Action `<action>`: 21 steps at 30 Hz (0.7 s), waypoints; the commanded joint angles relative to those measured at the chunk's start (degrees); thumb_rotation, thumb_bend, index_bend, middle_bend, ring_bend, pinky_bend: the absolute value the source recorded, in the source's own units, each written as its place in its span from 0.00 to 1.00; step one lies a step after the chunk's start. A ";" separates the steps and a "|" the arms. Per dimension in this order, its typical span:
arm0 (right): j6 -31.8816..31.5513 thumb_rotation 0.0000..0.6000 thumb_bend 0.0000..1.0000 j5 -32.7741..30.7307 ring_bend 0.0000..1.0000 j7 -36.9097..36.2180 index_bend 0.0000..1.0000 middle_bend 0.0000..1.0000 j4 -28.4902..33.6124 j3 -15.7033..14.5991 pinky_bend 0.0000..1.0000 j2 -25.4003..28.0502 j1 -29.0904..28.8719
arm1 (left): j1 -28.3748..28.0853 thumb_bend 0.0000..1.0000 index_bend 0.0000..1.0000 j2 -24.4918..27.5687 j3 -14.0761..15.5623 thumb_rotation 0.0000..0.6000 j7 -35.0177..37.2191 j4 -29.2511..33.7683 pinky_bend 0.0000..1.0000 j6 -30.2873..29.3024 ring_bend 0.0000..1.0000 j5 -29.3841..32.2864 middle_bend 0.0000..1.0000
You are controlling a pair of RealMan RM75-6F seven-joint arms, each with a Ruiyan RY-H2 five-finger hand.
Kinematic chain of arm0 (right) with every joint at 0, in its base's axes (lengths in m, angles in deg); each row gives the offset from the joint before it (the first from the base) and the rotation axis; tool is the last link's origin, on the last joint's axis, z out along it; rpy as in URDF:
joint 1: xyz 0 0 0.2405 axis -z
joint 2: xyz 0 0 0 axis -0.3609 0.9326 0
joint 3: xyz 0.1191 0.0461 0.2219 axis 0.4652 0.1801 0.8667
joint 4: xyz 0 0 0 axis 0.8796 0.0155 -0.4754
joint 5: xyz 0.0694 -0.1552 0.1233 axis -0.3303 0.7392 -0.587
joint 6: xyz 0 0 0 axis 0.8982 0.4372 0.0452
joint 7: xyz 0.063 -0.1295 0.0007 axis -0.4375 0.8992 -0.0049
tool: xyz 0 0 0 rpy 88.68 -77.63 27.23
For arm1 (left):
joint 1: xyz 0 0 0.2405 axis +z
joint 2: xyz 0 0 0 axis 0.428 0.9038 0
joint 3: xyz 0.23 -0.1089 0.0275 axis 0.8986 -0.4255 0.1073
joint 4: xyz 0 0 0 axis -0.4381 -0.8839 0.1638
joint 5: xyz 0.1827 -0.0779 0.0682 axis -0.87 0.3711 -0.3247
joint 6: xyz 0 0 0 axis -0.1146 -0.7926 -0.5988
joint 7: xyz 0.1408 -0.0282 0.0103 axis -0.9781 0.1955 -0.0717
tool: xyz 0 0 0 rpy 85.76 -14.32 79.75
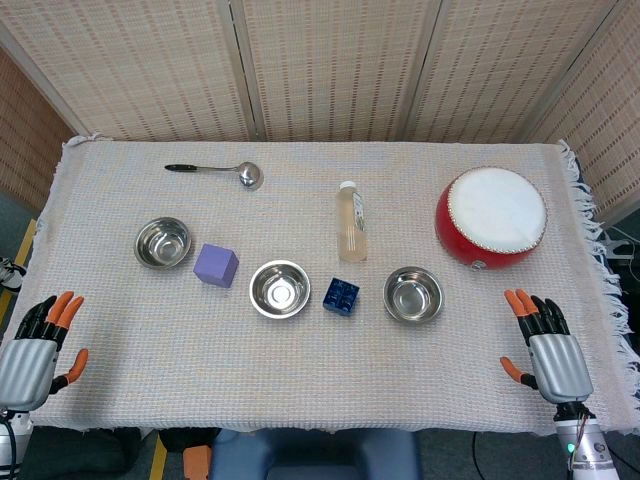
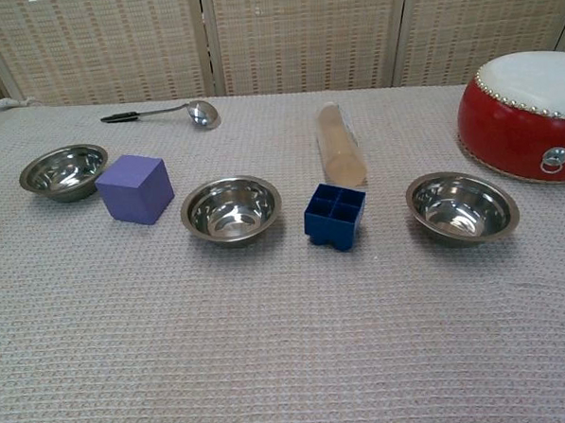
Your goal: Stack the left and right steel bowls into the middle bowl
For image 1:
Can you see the red drum white skin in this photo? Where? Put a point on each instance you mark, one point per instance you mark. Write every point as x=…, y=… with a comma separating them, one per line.
x=492, y=215

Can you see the beige woven folding screen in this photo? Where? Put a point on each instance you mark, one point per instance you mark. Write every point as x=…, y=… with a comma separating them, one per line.
x=325, y=65

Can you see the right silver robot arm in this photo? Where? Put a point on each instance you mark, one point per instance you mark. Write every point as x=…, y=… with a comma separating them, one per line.
x=587, y=445

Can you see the blue plastic building block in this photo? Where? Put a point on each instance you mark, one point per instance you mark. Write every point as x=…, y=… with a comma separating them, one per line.
x=341, y=296

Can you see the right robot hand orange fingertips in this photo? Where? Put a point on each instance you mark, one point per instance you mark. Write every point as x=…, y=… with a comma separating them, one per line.
x=557, y=362

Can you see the clear plastic drink bottle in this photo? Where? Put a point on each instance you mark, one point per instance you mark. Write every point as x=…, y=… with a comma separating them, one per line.
x=352, y=225

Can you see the purple foam cube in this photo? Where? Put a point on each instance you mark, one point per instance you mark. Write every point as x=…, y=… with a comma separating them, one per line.
x=216, y=266

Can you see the woven fringed tablecloth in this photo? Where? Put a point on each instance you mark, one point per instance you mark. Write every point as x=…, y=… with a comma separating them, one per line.
x=300, y=370

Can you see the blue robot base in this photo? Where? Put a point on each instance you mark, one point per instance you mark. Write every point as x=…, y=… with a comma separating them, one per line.
x=315, y=457

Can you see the stainless steel bowl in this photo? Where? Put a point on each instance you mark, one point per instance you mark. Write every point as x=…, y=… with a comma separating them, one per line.
x=162, y=243
x=280, y=289
x=413, y=294

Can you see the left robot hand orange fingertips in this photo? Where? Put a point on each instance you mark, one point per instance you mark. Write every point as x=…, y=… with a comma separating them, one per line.
x=27, y=367

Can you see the orange block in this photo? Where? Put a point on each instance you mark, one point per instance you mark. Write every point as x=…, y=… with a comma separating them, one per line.
x=197, y=462

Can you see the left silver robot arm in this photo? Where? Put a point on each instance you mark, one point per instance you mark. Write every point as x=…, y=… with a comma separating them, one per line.
x=10, y=440

